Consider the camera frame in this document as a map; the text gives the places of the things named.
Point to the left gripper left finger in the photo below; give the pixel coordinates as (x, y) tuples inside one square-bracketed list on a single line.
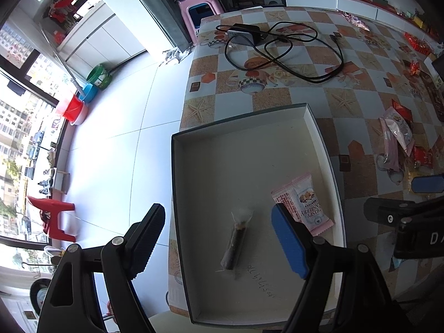
[(123, 258)]

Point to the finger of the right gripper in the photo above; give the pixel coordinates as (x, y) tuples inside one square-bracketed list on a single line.
[(428, 184)]

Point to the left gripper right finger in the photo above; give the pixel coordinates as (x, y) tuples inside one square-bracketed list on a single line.
[(312, 259)]

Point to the red snack packet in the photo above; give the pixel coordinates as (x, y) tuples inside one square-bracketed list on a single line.
[(422, 157)]

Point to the pink cranberry crisp packet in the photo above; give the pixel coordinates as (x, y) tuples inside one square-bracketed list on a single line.
[(301, 201)]

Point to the pink snack packet on table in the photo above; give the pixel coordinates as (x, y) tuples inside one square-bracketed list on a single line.
[(400, 130)]

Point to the white shallow cardboard box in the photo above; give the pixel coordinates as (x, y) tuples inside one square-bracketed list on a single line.
[(235, 164)]

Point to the dark roll snack packet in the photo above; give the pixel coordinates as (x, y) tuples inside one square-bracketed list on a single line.
[(241, 219)]

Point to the red plastic stool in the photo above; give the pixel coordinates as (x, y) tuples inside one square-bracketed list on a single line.
[(49, 213)]

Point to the red box on shelf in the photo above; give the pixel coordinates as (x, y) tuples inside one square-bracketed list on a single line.
[(419, 45)]

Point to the red basin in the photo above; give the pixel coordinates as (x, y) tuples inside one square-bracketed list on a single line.
[(73, 110)]

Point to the blue basin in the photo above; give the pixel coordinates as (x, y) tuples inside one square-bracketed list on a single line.
[(90, 92)]

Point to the green bucket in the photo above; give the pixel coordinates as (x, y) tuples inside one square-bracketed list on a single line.
[(100, 77)]

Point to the purple cone snack packet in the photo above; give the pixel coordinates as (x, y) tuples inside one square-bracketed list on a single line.
[(355, 21)]

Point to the black power adapter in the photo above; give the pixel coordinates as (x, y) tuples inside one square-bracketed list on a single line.
[(244, 34)]

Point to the pink plastic stool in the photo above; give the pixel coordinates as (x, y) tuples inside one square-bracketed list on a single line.
[(193, 11)]

